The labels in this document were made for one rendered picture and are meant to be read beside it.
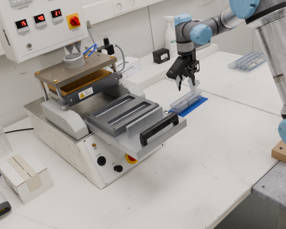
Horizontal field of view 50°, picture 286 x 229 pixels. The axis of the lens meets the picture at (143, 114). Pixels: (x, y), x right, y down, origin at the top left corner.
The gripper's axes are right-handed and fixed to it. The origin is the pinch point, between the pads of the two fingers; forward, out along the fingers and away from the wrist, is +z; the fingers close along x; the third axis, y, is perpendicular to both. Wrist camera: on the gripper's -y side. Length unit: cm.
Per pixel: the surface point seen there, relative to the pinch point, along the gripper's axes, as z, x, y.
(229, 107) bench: 7.8, -17.9, 9.6
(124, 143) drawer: -14, -23, -56
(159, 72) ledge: 3.3, 32.9, 16.0
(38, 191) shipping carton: 6, 6, -78
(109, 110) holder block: -14.9, -4.0, -46.8
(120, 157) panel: 2, -9, -50
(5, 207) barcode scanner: 4, 6, -89
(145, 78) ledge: 3.4, 34.8, 6.9
